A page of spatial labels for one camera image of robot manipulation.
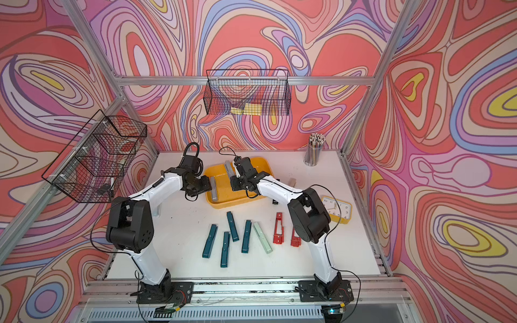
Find red pliers right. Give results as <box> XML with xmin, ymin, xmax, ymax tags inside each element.
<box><xmin>291</xmin><ymin>234</ymin><xmax>302</xmax><ymax>248</ymax></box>

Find black wire basket left wall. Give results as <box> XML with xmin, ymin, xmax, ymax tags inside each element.
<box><xmin>42</xmin><ymin>110</ymin><xmax>148</xmax><ymax>203</ymax></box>

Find pencil holder cup with pencils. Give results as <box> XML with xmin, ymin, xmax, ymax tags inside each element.
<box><xmin>304</xmin><ymin>133</ymin><xmax>326</xmax><ymax>166</ymax></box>

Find teal pliers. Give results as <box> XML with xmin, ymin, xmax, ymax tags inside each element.
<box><xmin>241</xmin><ymin>220</ymin><xmax>252</xmax><ymax>254</ymax></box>
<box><xmin>202</xmin><ymin>224</ymin><xmax>218</xmax><ymax>258</ymax></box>
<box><xmin>220</xmin><ymin>231</ymin><xmax>231</xmax><ymax>268</ymax></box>
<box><xmin>226</xmin><ymin>211</ymin><xmax>239</xmax><ymax>242</ymax></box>

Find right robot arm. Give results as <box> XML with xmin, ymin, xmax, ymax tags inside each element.
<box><xmin>230</xmin><ymin>156</ymin><xmax>342</xmax><ymax>300</ymax></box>

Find yellow plastic storage tray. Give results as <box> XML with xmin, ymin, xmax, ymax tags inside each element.
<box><xmin>203</xmin><ymin>164</ymin><xmax>264</xmax><ymax>209</ymax></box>

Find teal pliers right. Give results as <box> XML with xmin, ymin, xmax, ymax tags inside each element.
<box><xmin>241</xmin><ymin>220</ymin><xmax>252</xmax><ymax>254</ymax></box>

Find teal pliers upper middle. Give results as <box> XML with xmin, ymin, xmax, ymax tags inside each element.
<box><xmin>226</xmin><ymin>211</ymin><xmax>239</xmax><ymax>242</ymax></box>

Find yellow alarm clock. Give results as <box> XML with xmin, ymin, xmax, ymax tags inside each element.
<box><xmin>321</xmin><ymin>196</ymin><xmax>352</xmax><ymax>224</ymax></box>

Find black wire basket wall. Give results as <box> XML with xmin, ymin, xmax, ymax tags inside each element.
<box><xmin>203</xmin><ymin>68</ymin><xmax>292</xmax><ymax>116</ymax></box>
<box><xmin>42</xmin><ymin>110</ymin><xmax>148</xmax><ymax>203</ymax></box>

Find light green pliers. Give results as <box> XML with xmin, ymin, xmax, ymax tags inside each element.
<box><xmin>253</xmin><ymin>222</ymin><xmax>273</xmax><ymax>254</ymax></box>

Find grey pruning pliers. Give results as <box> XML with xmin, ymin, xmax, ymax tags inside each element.
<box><xmin>209</xmin><ymin>176</ymin><xmax>218</xmax><ymax>203</ymax></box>
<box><xmin>224</xmin><ymin>161</ymin><xmax>235</xmax><ymax>179</ymax></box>

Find black wire basket back wall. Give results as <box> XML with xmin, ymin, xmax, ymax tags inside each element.
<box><xmin>203</xmin><ymin>68</ymin><xmax>292</xmax><ymax>116</ymax></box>

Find red pliers left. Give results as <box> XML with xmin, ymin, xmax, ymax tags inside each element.
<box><xmin>273</xmin><ymin>212</ymin><xmax>284</xmax><ymax>245</ymax></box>

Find teal pliers lower middle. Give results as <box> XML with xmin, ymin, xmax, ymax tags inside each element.
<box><xmin>220</xmin><ymin>231</ymin><xmax>231</xmax><ymax>268</ymax></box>

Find teal pliers far left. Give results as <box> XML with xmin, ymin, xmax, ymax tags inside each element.
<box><xmin>202</xmin><ymin>224</ymin><xmax>218</xmax><ymax>258</ymax></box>

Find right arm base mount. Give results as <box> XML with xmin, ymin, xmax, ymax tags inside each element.
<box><xmin>295</xmin><ymin>279</ymin><xmax>355</xmax><ymax>304</ymax></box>

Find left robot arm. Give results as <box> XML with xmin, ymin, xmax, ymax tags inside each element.
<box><xmin>106</xmin><ymin>154</ymin><xmax>211</xmax><ymax>295</ymax></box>

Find red pliers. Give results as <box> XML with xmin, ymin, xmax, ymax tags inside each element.
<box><xmin>273</xmin><ymin>212</ymin><xmax>284</xmax><ymax>245</ymax></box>
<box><xmin>291</xmin><ymin>234</ymin><xmax>302</xmax><ymax>248</ymax></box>

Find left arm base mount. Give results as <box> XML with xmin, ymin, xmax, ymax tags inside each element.
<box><xmin>132</xmin><ymin>281</ymin><xmax>194</xmax><ymax>305</ymax></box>

